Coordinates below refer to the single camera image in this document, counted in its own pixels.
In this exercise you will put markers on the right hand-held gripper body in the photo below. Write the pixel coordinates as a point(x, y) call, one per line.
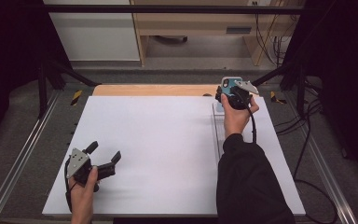
point(239, 98)

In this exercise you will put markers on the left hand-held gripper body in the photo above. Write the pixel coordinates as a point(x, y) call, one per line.
point(80, 163)

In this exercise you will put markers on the iridescent blue phone case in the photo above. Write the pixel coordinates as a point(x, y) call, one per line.
point(227, 90)

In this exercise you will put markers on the clear plastic packaging tray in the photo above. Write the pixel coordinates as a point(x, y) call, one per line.
point(218, 130)

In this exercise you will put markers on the person's right hand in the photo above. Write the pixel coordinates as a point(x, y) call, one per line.
point(236, 121)

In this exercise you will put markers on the person's left hand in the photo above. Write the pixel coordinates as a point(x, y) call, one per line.
point(81, 200)

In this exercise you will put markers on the black metal stand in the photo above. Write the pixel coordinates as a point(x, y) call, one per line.
point(300, 87)
point(42, 90)

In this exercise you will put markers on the light wooden board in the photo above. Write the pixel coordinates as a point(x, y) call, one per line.
point(155, 90)

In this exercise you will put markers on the light wooden desk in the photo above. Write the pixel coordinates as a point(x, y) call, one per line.
point(195, 23)

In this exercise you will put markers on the white cabinet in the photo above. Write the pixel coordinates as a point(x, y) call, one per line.
point(96, 34)

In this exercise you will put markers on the black curtain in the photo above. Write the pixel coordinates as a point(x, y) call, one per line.
point(6, 46)
point(348, 62)

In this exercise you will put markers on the aluminium rail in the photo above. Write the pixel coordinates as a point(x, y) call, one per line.
point(326, 174)
point(18, 158)

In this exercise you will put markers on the black horizontal frame bar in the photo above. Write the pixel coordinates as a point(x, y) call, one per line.
point(167, 9)

